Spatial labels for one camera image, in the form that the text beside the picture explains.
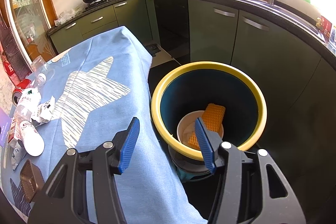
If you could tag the purple card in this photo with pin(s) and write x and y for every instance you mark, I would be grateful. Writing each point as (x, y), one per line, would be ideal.
(4, 127)

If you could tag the white paper bowl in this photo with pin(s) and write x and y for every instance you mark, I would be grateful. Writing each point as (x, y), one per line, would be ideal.
(185, 129)

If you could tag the clear plastic cup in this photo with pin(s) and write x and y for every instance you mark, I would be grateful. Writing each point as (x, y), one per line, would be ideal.
(39, 64)

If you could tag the crushed clear plastic bottle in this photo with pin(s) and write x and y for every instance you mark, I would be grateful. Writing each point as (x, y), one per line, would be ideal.
(27, 104)

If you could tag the crumpled clear plastic bag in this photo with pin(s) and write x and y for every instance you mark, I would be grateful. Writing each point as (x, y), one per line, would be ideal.
(65, 15)

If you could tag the white plastic tube bottle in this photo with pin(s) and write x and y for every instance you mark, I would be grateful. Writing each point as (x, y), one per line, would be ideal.
(32, 141)

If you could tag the crumpled white wrapper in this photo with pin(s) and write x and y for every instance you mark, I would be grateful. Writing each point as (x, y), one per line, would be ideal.
(44, 111)

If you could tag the red box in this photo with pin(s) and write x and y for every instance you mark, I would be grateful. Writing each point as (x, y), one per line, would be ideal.
(324, 26)

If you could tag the blue bin with yellow rim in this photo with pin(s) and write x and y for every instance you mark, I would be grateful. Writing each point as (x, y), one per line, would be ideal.
(210, 66)

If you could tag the small white packet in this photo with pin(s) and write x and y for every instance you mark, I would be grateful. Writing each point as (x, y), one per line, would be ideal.
(17, 155)

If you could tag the orange waffle sponge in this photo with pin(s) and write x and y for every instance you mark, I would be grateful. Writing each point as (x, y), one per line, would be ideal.
(214, 115)

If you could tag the green kitchen cabinets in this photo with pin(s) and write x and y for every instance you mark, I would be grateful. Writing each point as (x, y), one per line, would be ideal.
(210, 37)

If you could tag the clear plastic jar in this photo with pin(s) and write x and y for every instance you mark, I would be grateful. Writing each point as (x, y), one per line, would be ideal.
(333, 35)

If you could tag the red drink can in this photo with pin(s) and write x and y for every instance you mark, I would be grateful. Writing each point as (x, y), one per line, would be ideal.
(21, 87)

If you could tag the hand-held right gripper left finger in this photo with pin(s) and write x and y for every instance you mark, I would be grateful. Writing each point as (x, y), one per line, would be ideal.
(130, 145)

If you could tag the brown plastic tray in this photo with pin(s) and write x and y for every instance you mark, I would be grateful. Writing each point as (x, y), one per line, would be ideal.
(30, 179)

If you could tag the glass door with red decal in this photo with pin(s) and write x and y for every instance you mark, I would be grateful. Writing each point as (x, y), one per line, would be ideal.
(26, 16)

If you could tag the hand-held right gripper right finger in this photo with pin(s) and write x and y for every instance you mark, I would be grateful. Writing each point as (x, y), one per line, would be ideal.
(204, 145)

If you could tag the blue tablecloth with white star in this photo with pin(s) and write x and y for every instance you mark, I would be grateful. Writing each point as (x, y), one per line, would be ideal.
(136, 87)

